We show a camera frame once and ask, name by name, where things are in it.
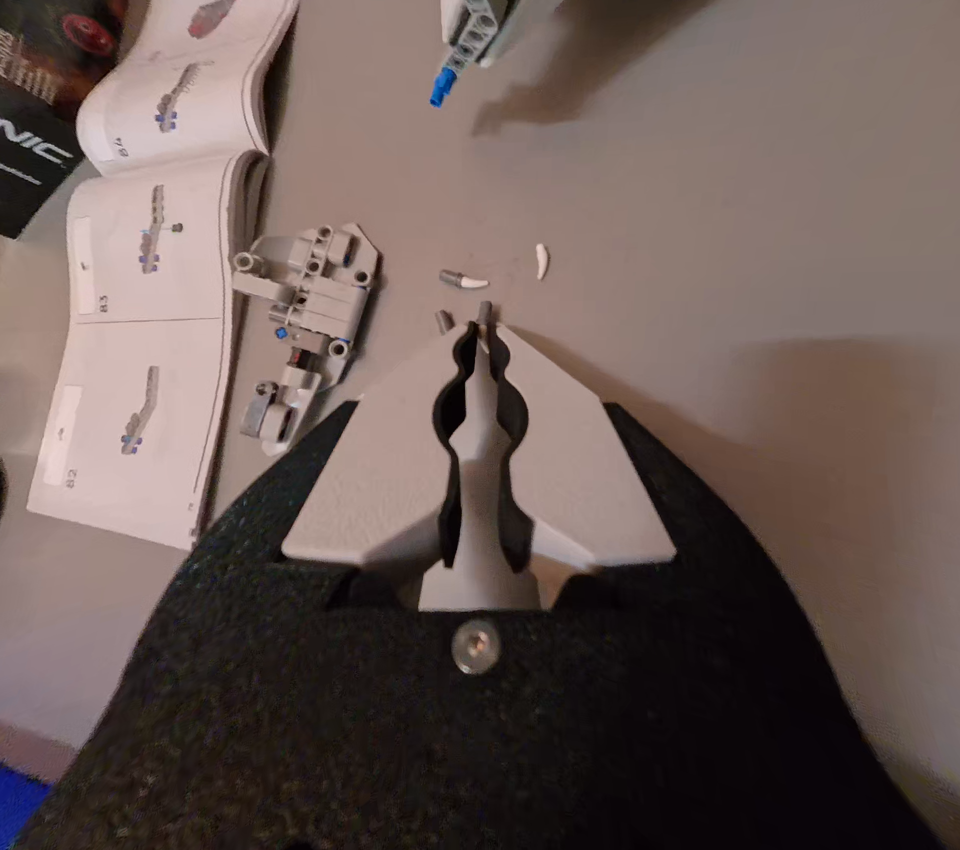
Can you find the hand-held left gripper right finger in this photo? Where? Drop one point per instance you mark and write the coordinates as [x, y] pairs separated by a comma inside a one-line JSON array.
[[592, 490]]

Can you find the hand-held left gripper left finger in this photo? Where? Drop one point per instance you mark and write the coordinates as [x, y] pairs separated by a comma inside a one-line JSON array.
[[360, 490]]

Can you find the blue connector pin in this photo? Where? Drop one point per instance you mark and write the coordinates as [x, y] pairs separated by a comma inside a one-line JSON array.
[[442, 90]]

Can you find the grey brick assembly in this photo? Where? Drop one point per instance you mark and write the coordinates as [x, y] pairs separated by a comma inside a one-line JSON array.
[[322, 295]]

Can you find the grey desk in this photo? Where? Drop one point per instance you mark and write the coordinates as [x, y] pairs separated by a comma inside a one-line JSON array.
[[712, 227]]

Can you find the white tooth brick piece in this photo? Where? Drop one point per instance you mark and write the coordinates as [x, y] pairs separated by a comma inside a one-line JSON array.
[[542, 262]]

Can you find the open instruction booklet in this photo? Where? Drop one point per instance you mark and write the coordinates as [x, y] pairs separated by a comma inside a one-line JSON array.
[[150, 340]]

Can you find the black toy set box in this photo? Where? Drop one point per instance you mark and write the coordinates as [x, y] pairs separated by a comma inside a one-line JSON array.
[[60, 2]]

